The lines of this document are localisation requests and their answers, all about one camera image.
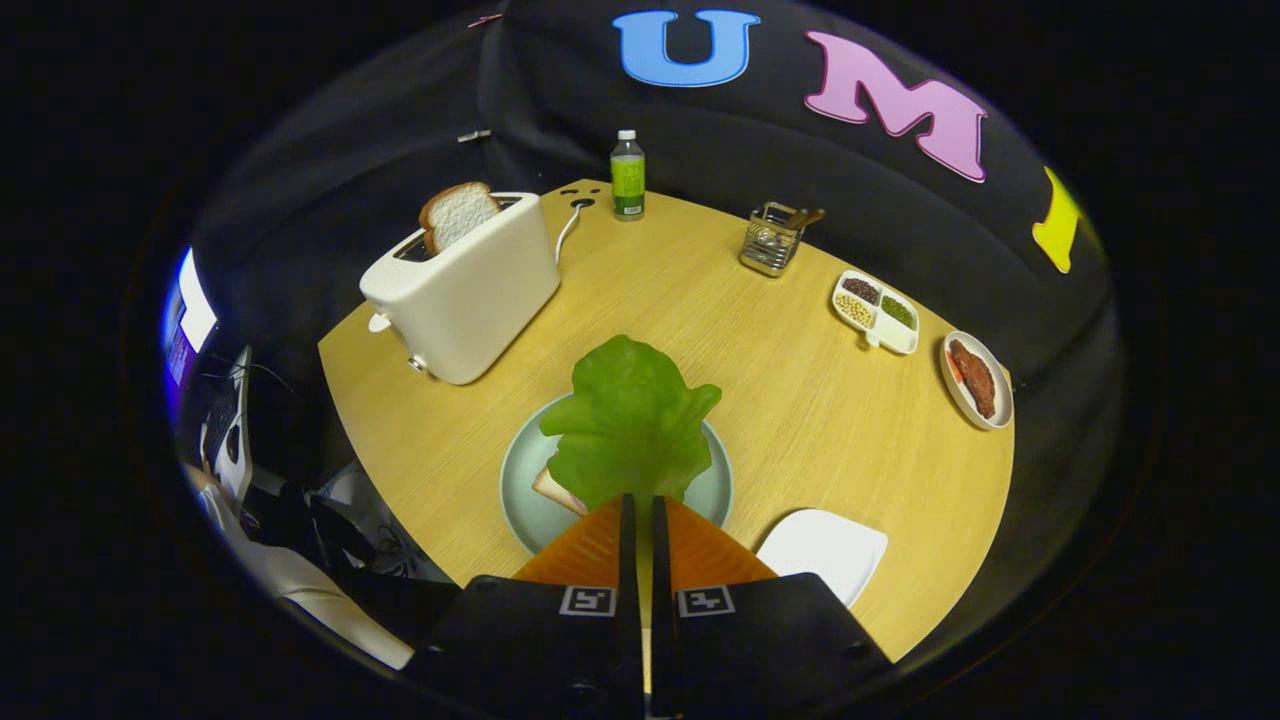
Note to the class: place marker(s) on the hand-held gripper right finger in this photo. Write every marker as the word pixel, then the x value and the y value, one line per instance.
pixel 660 560

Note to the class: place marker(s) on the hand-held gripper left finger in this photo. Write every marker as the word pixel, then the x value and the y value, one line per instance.
pixel 628 560

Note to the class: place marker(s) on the green lettuce leaf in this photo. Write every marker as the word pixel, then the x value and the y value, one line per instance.
pixel 630 420

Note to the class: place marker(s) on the toasted white bread slice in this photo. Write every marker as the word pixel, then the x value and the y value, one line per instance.
pixel 460 215

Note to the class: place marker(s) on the plain white bread slice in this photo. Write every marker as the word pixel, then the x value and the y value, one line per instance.
pixel 555 490

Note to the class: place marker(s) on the pale green round plate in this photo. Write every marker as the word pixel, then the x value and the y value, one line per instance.
pixel 525 500

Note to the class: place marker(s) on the white square plate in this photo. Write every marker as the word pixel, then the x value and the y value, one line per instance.
pixel 820 550

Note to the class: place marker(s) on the cream white toaster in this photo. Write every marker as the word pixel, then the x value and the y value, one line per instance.
pixel 470 300

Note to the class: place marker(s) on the yellow beans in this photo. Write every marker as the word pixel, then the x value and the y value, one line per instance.
pixel 853 309

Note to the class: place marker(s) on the white divided dish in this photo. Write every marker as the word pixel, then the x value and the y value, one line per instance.
pixel 895 338

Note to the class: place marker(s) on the dark beans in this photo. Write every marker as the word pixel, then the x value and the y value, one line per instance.
pixel 861 291

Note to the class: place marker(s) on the green beans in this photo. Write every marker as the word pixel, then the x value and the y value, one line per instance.
pixel 897 312

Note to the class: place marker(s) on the cooked brown meat piece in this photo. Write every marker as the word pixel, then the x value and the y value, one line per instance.
pixel 975 380

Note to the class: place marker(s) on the round white meat plate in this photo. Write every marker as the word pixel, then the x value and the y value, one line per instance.
pixel 1003 400

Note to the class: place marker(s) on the green label drink bottle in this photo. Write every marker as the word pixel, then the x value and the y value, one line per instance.
pixel 628 180

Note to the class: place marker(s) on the silver cloth clip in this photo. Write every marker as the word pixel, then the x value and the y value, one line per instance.
pixel 474 135

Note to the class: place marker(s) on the black backdrop cloth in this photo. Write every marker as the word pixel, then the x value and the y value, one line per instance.
pixel 560 100

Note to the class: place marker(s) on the computer monitor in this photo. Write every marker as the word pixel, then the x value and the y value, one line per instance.
pixel 195 310

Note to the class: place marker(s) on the red cloth clip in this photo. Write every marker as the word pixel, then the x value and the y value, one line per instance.
pixel 485 19

